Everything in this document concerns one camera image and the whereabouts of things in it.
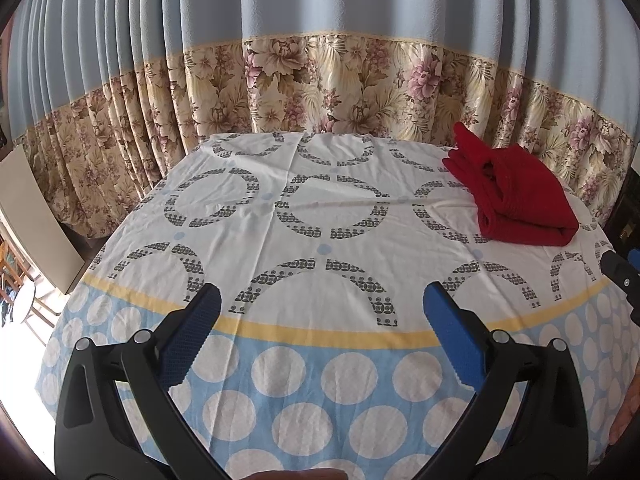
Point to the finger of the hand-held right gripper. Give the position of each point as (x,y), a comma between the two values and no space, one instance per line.
(617,270)

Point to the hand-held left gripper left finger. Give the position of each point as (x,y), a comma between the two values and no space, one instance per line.
(192,335)

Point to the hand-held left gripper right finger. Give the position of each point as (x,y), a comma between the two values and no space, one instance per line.
(450,335)

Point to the red knitted sweater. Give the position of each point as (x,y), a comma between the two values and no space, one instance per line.
(520,195)

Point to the person's right forearm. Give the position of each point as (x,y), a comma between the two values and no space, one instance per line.
(627,420)

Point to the person's left hand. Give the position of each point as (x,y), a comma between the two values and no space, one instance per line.
(300,475)

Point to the wooden chair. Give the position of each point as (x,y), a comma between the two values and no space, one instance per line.
(45,312)

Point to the patterned bed sheet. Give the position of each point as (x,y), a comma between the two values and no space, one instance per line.
(310,210)

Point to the white round stool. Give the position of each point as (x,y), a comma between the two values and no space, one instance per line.
(24,302)

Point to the white board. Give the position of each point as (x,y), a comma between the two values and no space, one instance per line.
(35,220)

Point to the blue curtain with floral hem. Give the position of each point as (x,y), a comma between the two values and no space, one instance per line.
(300,0)

